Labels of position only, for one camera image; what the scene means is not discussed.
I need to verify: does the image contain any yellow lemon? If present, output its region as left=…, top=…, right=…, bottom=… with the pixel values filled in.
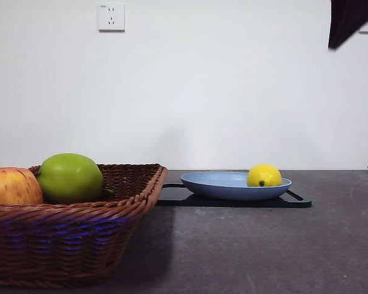
left=247, top=164, right=283, bottom=187

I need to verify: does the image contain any blue round plate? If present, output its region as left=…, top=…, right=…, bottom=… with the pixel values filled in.
left=180, top=171, right=293, bottom=202

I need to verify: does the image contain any brown woven wicker basket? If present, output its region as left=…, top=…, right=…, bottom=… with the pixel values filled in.
left=0, top=163, right=169, bottom=288

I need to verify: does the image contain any black flat board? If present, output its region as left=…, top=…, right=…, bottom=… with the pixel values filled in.
left=155, top=183, right=313, bottom=208

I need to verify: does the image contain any green apple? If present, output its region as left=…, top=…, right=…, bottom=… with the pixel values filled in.
left=37, top=153, right=104, bottom=203

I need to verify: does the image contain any red yellow apple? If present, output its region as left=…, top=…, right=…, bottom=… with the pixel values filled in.
left=0, top=167, right=44, bottom=206

